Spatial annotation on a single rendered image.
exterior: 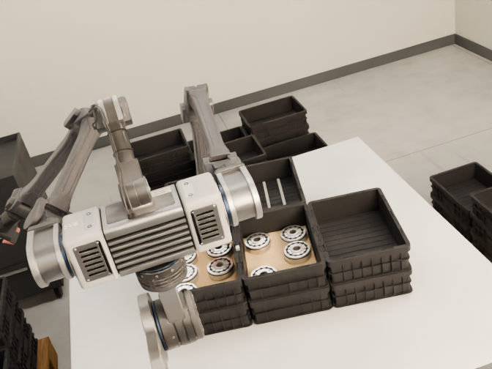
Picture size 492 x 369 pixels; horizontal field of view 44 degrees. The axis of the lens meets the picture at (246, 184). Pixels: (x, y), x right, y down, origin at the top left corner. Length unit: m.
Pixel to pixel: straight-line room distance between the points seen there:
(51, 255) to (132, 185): 0.26
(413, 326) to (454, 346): 0.16
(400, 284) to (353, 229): 0.31
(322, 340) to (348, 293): 0.20
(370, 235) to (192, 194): 1.06
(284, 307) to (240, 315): 0.16
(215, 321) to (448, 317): 0.82
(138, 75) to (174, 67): 0.33
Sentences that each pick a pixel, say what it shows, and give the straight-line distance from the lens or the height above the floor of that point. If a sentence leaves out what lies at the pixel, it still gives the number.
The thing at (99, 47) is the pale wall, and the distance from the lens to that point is 5.34.
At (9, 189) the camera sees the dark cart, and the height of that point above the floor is 0.82.
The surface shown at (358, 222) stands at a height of 0.83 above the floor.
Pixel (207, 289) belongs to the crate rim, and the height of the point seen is 0.92.
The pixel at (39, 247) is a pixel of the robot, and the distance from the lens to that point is 1.56.
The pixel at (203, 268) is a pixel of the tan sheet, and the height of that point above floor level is 0.83.
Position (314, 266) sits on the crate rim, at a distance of 2.13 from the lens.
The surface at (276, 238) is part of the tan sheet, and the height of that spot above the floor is 0.83.
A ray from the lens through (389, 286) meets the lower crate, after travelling 2.27.
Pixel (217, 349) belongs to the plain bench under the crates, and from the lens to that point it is 2.25.
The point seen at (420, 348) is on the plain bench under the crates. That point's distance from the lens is 2.15.
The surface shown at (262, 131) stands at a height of 0.54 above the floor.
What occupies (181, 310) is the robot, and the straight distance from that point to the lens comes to 1.66.
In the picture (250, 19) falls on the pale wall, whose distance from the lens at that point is 5.50.
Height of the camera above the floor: 2.29
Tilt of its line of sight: 31 degrees down
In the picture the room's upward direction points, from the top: 13 degrees counter-clockwise
